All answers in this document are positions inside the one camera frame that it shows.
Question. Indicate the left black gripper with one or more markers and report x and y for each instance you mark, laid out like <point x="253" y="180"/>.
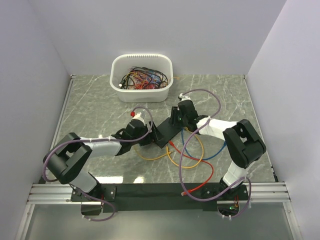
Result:
<point x="154" y="137"/>

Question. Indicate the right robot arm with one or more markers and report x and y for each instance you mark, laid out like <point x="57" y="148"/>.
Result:
<point x="243" y="142"/>

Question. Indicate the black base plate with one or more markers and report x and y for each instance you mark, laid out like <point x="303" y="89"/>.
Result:
<point x="157" y="197"/>

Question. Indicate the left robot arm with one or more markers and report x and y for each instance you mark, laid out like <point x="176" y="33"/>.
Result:
<point x="67" y="159"/>

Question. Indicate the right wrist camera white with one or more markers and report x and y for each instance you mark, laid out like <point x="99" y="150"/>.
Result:
<point x="183" y="96"/>

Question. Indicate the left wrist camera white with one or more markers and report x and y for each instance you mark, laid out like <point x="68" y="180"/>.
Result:
<point x="140" y="115"/>

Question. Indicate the white plastic tub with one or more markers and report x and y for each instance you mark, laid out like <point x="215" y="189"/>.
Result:
<point x="141" y="78"/>

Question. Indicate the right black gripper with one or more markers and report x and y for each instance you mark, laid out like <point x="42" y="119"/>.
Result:
<point x="174" y="114"/>

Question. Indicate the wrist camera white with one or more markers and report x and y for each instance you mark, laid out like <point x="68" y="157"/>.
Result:
<point x="183" y="96"/>
<point x="140" y="115"/>

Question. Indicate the aluminium rail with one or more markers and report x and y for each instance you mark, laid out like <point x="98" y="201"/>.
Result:
<point x="58" y="194"/>

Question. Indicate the black network switch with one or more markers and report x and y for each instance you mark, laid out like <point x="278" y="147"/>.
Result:
<point x="169" y="131"/>

